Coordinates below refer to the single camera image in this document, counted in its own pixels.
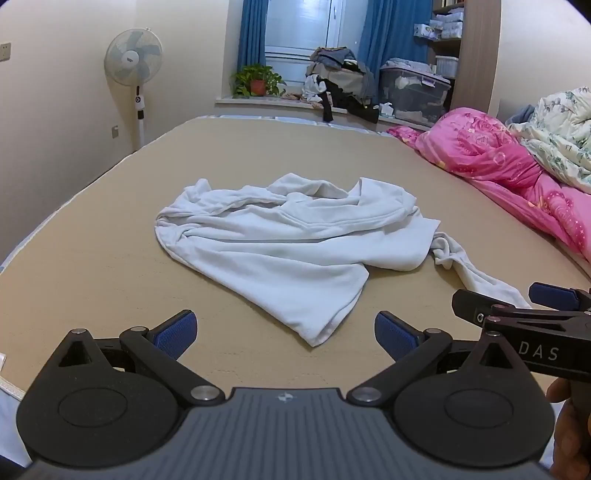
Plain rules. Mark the white leaf print quilt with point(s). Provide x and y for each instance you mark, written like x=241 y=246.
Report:
x=563 y=134

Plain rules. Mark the clear plastic storage box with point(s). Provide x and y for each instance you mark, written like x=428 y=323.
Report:
x=415 y=97

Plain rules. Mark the blue curtain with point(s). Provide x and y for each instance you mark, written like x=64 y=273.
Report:
x=392 y=27
x=253 y=32

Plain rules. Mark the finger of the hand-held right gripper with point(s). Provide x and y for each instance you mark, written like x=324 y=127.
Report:
x=478 y=308
x=554 y=295

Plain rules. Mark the person's right hand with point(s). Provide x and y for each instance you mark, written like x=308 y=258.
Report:
x=572 y=438

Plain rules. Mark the wooden shelf unit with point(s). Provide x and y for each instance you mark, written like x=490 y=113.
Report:
x=480 y=50

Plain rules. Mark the potted green plant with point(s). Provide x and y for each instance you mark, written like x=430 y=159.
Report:
x=256 y=81

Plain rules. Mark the tissue pack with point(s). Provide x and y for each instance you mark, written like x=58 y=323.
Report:
x=385 y=110

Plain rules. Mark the white shelf bin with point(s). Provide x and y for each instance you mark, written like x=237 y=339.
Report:
x=447 y=67

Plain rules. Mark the beige bed mat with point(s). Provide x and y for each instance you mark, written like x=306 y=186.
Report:
x=115 y=221

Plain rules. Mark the white standing fan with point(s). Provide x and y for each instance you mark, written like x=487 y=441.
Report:
x=134 y=57

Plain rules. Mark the white windowsill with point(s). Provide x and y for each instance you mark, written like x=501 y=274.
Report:
x=258 y=102

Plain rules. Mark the striped bed sheet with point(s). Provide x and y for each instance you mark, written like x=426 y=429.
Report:
x=9 y=415

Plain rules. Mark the pile of dark clothes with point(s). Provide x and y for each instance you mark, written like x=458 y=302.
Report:
x=344 y=81

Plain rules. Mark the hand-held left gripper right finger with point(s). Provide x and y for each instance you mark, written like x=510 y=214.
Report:
x=393 y=336

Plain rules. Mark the pink floral quilt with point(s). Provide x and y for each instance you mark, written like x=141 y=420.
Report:
x=489 y=152

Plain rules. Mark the white shirt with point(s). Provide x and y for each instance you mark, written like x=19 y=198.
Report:
x=277 y=249

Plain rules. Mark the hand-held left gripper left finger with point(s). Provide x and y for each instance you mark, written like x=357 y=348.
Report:
x=178 y=333

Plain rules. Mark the white window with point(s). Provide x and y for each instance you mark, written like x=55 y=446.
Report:
x=309 y=27

